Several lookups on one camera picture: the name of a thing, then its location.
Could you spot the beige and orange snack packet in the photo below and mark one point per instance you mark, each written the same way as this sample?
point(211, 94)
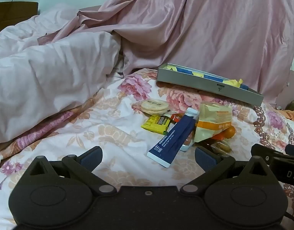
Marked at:
point(214, 119)

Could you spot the dark brown snack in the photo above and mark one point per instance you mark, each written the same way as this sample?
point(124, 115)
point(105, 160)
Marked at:
point(220, 146)

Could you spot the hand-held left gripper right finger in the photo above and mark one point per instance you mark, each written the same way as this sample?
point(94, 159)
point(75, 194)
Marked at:
point(204, 157)

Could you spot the orange cloth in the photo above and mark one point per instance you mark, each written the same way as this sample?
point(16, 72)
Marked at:
point(291, 114)

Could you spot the grey rectangular box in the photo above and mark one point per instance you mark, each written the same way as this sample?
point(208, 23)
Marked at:
point(197, 83)

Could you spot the small orange fruit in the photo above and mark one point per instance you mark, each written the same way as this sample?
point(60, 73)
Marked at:
point(229, 132)

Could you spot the floral bedsheet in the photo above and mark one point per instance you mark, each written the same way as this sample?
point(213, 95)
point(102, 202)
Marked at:
point(101, 136)

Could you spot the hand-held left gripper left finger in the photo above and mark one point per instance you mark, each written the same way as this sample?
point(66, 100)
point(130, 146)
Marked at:
point(89, 159)

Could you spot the wooden headboard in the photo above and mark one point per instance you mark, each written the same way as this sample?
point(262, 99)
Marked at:
point(13, 14)

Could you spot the light pink quilt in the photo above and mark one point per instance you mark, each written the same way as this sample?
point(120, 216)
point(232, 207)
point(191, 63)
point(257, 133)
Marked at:
point(53, 71)

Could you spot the yellow crumpled paper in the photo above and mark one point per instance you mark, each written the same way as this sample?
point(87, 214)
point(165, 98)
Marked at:
point(234, 82)

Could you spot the navy blue stick packet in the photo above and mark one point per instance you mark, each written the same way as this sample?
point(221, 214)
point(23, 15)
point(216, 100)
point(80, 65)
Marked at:
point(171, 141)

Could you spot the yellow snack packet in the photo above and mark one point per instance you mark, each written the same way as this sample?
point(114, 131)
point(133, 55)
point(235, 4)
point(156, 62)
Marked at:
point(155, 123)

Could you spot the round rice cracker packet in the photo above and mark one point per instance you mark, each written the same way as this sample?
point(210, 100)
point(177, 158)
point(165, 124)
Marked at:
point(153, 105)

